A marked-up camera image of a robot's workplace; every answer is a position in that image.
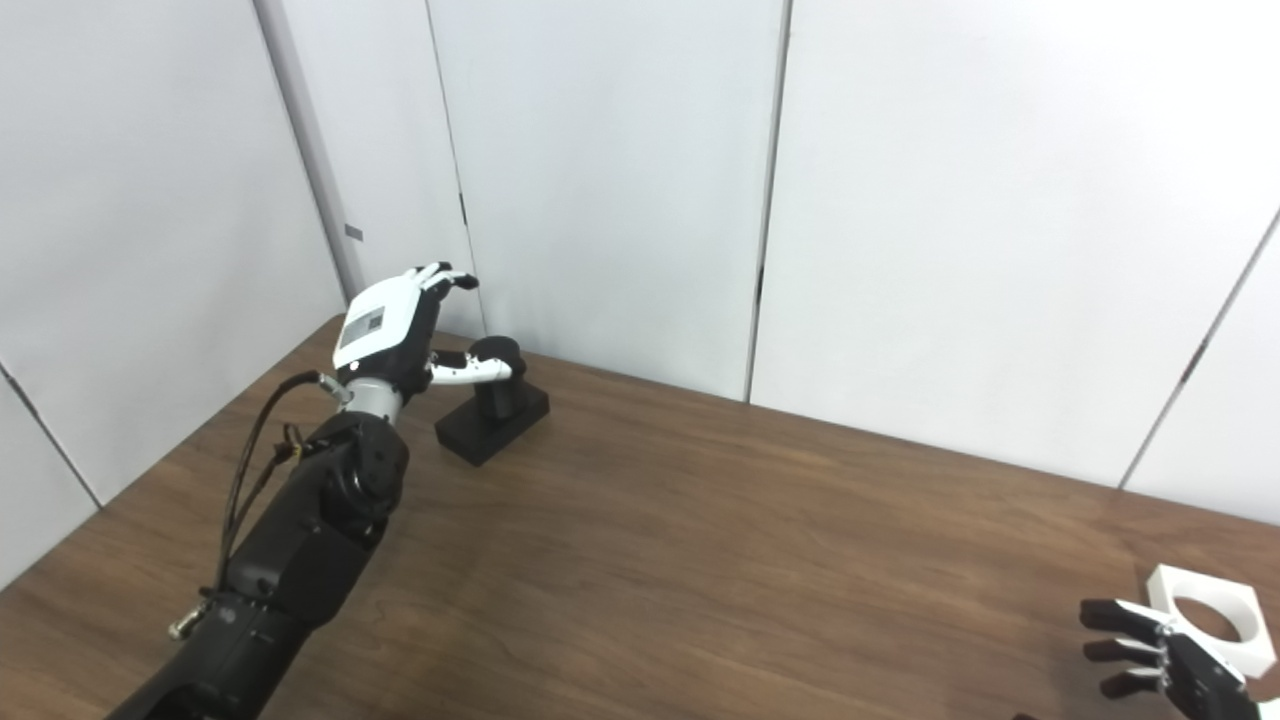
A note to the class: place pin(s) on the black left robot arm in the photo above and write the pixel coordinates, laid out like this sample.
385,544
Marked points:
300,560

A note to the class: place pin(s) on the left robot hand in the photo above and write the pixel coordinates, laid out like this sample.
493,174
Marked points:
385,320

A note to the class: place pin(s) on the black cylindrical peg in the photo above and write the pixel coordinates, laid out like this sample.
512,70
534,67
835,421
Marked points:
495,425

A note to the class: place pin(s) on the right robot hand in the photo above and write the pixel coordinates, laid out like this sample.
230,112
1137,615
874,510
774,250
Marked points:
1200,680

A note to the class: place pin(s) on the white square piece with hole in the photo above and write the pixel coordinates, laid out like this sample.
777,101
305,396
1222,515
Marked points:
1255,650

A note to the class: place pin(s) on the grey wall post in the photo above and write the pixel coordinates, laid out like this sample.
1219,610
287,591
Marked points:
310,150

